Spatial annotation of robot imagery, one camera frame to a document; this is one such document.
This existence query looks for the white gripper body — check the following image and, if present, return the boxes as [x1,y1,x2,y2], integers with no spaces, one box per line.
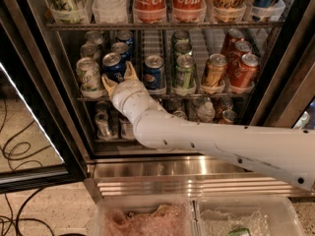
[111,80,150,116]

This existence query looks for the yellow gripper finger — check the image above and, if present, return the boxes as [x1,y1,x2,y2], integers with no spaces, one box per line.
[124,61,139,81]
[101,75,118,97]

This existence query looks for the blue pepsi can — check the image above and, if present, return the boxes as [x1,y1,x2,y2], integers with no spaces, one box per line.
[102,52,126,83]
[116,29,134,49]
[111,42,131,61]
[143,55,165,90]

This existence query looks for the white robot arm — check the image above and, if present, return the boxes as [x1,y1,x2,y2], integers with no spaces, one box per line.
[101,62,315,191]

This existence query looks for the front white green can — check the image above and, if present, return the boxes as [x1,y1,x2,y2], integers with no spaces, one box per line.
[76,57,102,91]

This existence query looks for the white green can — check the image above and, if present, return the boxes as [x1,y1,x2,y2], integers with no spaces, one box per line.
[80,42,101,63]
[76,57,102,91]
[85,30,105,48]

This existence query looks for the silver can bottom shelf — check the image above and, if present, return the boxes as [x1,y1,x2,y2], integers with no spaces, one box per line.
[94,111,113,137]

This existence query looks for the middle white green can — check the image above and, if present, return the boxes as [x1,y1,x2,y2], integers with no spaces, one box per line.
[80,42,101,63]

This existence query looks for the rear white green can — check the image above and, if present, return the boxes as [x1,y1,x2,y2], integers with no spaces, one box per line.
[85,30,105,48]

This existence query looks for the green can bottom shelf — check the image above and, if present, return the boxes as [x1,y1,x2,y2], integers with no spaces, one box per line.
[173,110,187,120]

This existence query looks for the clear water bottle top shelf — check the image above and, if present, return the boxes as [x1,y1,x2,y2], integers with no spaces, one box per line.
[93,0,128,24]

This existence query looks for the stainless steel fridge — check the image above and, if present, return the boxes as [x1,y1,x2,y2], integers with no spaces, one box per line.
[1,0,314,200]

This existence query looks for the open glass fridge door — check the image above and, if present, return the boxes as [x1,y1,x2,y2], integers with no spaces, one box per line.
[0,0,87,194]

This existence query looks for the front gold can bottom shelf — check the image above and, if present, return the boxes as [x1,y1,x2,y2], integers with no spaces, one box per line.
[219,109,237,124]

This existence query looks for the rear red coke can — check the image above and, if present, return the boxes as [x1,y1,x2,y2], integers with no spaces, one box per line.
[220,29,245,55]

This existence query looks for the red coke can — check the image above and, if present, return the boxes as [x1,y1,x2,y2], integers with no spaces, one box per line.
[230,53,259,89]
[220,29,245,55]
[226,40,252,78]

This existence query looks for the front red coke can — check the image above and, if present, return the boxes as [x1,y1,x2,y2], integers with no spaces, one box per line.
[230,53,259,89]

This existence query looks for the middle red coke can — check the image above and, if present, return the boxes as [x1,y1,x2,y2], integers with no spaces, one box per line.
[226,40,252,78]

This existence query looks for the left brown tea bottle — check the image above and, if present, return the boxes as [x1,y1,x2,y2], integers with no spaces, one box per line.
[119,117,135,140]

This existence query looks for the left coca-cola bottle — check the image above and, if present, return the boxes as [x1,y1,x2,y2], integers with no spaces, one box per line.
[134,0,165,23]

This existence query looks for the coca-cola bottle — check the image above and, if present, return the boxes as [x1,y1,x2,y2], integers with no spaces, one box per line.
[172,0,202,22]
[134,0,165,23]

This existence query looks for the small water bottle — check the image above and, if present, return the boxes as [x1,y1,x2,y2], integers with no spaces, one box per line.
[197,101,216,123]

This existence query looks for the green label bottle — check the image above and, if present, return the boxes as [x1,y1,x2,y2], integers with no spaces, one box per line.
[51,0,88,24]

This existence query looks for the right coca-cola bottle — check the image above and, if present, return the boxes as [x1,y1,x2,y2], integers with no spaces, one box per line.
[172,0,202,22]

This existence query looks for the gold label bottle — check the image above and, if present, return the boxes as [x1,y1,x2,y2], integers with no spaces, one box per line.
[212,0,245,23]

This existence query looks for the left clear plastic bin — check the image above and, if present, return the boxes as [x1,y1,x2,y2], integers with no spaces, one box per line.
[93,195,197,236]

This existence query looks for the clear plastic bin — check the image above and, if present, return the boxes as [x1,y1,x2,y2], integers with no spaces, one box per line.
[93,195,197,236]
[195,196,306,236]

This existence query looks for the right clear plastic bin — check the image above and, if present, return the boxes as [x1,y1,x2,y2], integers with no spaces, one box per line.
[195,196,306,236]

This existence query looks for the black floor cable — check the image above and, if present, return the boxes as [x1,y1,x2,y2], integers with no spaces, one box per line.
[0,98,87,236]

